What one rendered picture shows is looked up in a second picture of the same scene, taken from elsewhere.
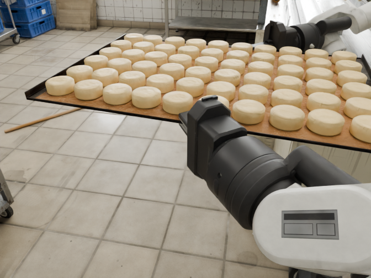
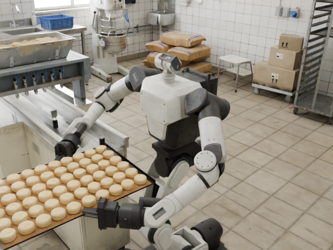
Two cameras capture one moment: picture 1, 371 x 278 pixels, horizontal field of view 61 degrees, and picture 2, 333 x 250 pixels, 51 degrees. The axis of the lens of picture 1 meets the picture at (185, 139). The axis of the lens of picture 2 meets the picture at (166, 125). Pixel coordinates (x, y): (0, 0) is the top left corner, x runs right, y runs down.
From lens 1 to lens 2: 95 cm
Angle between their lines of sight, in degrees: 49
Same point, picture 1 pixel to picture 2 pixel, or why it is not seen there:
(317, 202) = (157, 207)
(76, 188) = not seen: outside the picture
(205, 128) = (107, 209)
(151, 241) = not seen: outside the picture
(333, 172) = (152, 199)
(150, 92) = (60, 210)
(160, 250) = not seen: outside the picture
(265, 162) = (136, 207)
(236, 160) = (127, 212)
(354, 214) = (165, 205)
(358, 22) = (88, 124)
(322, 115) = (126, 182)
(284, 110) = (114, 187)
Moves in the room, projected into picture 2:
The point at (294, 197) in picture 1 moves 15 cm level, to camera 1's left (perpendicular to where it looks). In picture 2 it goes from (152, 210) to (123, 236)
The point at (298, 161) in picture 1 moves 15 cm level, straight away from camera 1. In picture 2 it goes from (142, 202) to (124, 180)
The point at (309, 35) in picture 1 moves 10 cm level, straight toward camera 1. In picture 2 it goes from (75, 141) to (83, 150)
